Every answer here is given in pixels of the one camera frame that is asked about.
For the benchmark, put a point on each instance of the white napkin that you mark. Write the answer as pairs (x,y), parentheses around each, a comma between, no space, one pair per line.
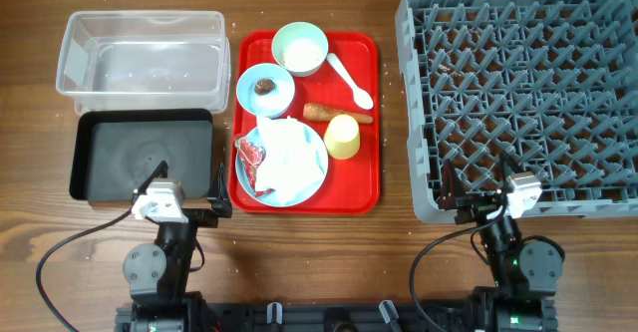
(291,163)

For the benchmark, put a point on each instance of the green bowl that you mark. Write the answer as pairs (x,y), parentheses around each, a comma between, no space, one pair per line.
(297,30)

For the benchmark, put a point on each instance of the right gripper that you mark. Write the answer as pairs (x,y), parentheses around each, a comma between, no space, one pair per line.
(474,210)

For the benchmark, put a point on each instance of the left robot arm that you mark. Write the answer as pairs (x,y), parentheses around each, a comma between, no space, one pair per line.
(157,272)

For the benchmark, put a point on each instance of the clear plastic bin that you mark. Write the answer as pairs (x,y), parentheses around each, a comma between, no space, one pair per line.
(128,60)

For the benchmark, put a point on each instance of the red serving tray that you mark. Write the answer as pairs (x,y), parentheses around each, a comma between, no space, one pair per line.
(351,186)

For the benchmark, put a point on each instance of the white plastic spoon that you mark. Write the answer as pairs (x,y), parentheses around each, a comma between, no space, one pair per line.
(360,97)

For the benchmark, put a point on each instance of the black plastic tray bin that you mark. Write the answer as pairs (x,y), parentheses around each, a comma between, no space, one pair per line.
(116,151)

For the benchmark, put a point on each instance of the small light blue bowl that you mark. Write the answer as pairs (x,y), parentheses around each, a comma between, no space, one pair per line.
(272,105)

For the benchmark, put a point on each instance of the grey dishwasher rack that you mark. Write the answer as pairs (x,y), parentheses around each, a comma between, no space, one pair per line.
(553,83)

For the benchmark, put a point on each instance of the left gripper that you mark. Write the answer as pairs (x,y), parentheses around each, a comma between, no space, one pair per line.
(219,208)

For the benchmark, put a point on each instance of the yellow plastic cup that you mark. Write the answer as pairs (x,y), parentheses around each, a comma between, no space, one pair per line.
(342,137)

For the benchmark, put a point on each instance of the orange carrot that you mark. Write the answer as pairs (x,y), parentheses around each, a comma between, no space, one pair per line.
(318,113)

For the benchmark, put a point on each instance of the red snack wrapper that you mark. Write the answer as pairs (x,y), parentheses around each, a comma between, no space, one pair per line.
(252,156)

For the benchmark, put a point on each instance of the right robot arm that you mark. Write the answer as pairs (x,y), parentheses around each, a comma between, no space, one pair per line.
(525,270)

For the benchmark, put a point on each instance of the brown food scrap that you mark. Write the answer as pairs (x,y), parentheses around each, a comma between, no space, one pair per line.
(264,86)

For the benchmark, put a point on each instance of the white rice pile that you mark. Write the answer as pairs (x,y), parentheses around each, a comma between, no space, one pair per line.
(302,55)

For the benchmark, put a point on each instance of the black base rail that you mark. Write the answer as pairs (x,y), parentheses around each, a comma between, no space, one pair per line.
(339,317)

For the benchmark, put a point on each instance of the large light blue plate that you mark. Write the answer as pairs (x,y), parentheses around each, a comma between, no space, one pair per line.
(269,199)

